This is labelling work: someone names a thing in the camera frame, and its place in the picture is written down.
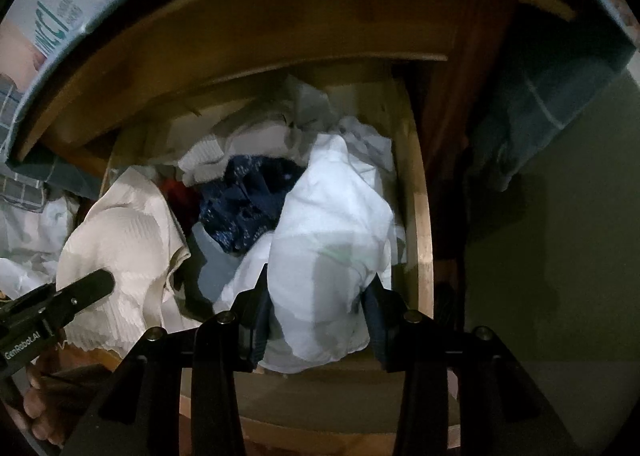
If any navy floral lace underwear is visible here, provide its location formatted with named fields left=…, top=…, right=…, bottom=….
left=197, top=155, right=306, bottom=254

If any crumpled white paper pile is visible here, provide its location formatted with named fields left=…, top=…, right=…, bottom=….
left=0, top=196, right=81, bottom=301

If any red cloth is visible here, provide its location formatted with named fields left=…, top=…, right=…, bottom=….
left=160, top=178, right=201, bottom=227

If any blue checked cloth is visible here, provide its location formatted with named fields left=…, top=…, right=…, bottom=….
left=0, top=0, right=640, bottom=201

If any pale ribbed underwear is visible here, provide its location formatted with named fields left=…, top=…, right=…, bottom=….
left=177, top=133, right=241, bottom=187

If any pale blue-grey cloth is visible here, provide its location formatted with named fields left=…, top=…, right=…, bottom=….
left=175, top=226, right=251, bottom=321

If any wooden drawer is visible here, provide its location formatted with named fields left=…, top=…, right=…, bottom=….
left=95, top=56, right=463, bottom=456

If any beige honeycomb patterned garment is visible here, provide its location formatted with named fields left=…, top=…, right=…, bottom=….
left=165, top=110, right=296, bottom=157

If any person's left hand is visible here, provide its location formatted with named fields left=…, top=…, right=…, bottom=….
left=22, top=366, right=76, bottom=447

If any cream textured underwear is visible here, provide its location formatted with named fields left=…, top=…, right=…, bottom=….
left=55, top=166, right=193, bottom=354

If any plain white underwear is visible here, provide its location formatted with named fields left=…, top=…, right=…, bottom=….
left=212, top=133, right=406, bottom=374

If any white box with teal print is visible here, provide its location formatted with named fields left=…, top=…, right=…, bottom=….
left=0, top=0, right=281, bottom=86

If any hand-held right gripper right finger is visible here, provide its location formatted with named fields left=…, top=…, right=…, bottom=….
left=357, top=276, right=581, bottom=456

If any white crumpled cloth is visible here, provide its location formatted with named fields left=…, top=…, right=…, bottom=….
left=330, top=116, right=396, bottom=171

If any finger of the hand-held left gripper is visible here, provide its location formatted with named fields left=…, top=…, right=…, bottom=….
left=30, top=270, right=116, bottom=331

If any pale grey folded cloth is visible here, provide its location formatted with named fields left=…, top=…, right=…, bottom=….
left=280, top=76, right=341, bottom=147

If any wooden nightstand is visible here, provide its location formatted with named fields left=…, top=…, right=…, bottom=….
left=10, top=0, right=576, bottom=456

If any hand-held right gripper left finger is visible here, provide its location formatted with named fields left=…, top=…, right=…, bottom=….
left=60, top=263, right=273, bottom=456

